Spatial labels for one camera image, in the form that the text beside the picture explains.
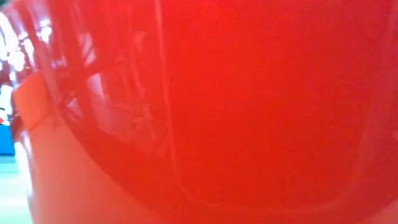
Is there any red mini bowl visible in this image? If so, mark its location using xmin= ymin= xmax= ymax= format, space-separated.
xmin=12 ymin=0 xmax=398 ymax=224

